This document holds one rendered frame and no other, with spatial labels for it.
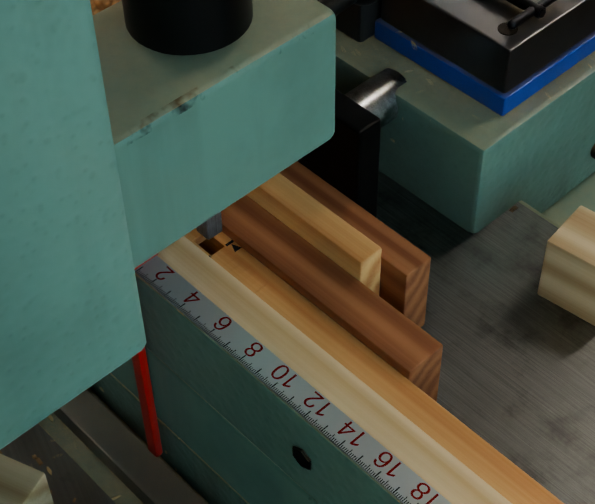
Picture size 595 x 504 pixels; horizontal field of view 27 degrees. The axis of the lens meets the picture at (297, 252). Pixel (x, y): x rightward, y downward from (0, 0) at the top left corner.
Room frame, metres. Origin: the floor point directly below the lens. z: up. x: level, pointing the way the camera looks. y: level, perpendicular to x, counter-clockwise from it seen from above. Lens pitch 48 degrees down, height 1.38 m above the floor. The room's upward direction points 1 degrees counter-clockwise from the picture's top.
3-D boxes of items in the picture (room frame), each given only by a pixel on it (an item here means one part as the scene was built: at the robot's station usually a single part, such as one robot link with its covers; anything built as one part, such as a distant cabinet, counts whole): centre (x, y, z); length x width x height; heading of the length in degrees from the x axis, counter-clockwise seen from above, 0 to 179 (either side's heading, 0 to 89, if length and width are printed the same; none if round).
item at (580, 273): (0.41, -0.14, 0.92); 0.04 x 0.03 x 0.04; 50
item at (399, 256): (0.44, 0.00, 0.93); 0.17 x 0.02 x 0.05; 42
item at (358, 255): (0.46, 0.04, 0.93); 0.22 x 0.01 x 0.06; 42
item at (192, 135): (0.40, 0.06, 1.03); 0.14 x 0.07 x 0.09; 132
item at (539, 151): (0.54, -0.09, 0.92); 0.15 x 0.13 x 0.09; 42
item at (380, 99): (0.48, -0.03, 0.95); 0.09 x 0.07 x 0.09; 42
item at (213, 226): (0.41, 0.04, 0.97); 0.01 x 0.01 x 0.05; 42
